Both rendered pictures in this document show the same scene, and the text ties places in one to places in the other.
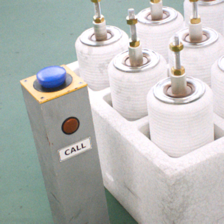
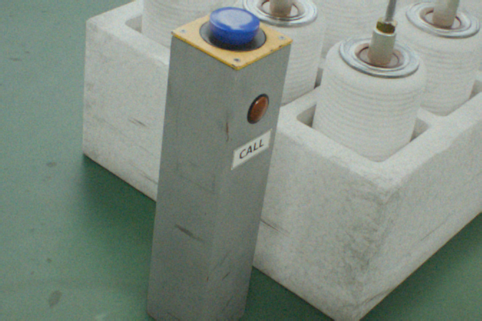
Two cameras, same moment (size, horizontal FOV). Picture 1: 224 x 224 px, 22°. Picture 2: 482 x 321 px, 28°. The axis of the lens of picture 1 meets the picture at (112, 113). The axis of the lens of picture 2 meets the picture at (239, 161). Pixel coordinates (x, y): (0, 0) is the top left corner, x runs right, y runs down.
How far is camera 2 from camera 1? 39 cm
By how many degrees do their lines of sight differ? 24
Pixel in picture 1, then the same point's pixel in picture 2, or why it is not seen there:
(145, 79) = (308, 39)
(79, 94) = (280, 56)
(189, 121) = (404, 104)
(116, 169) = not seen: hidden behind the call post
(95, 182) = (256, 205)
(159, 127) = (353, 115)
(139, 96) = (293, 66)
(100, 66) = (199, 15)
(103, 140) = not seen: hidden behind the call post
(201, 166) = (416, 174)
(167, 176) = (381, 190)
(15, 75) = not seen: outside the picture
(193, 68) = (351, 25)
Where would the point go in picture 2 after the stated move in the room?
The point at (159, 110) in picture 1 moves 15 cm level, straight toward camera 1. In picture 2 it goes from (364, 87) to (444, 189)
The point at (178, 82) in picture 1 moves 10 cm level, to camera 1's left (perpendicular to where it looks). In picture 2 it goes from (387, 44) to (290, 56)
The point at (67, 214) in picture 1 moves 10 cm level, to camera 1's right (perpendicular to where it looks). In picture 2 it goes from (213, 259) to (313, 238)
